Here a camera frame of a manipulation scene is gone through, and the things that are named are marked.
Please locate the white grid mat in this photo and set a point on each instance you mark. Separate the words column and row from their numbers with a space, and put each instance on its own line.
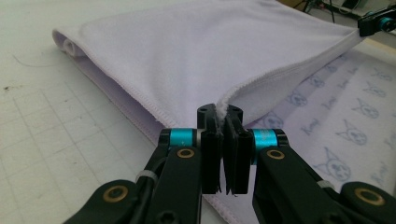
column 46, row 124

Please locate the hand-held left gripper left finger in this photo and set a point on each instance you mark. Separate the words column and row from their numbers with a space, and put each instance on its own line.
column 210, row 155

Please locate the lilac printed towel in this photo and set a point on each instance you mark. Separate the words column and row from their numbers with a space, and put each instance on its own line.
column 186, row 56

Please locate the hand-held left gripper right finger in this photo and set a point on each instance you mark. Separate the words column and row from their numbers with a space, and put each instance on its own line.
column 238, row 155

